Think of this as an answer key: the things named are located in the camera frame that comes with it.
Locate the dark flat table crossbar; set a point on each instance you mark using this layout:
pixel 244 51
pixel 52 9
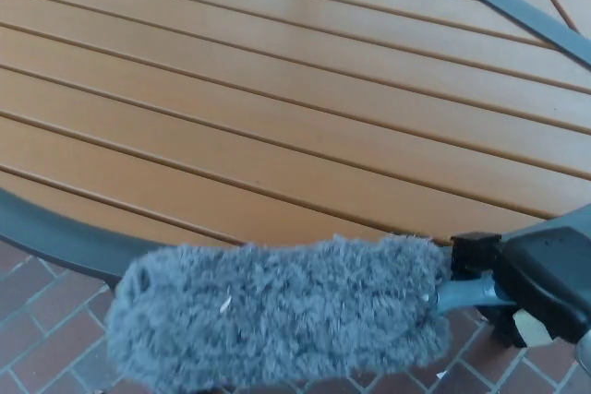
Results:
pixel 508 2

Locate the dark round table rim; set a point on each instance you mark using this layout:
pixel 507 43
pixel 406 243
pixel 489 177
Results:
pixel 55 237

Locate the grey microfibre duster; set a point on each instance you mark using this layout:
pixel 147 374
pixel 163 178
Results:
pixel 277 311

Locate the small white paper scrap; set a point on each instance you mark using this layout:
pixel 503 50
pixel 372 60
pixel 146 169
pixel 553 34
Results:
pixel 441 374

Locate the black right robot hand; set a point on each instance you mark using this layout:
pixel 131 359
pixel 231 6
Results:
pixel 545 274

